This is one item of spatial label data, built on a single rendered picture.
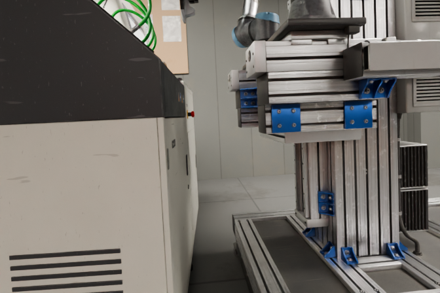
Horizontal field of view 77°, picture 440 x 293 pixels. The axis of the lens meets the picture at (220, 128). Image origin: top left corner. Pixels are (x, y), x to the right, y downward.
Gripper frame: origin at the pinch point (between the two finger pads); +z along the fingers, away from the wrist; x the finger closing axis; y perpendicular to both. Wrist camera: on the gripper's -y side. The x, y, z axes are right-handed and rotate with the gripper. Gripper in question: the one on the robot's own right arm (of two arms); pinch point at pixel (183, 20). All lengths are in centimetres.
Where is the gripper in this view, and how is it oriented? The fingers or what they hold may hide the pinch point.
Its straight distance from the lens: 129.8
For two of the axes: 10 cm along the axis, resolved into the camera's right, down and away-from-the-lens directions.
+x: -0.4, -0.5, 10.0
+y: 10.0, -0.5, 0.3
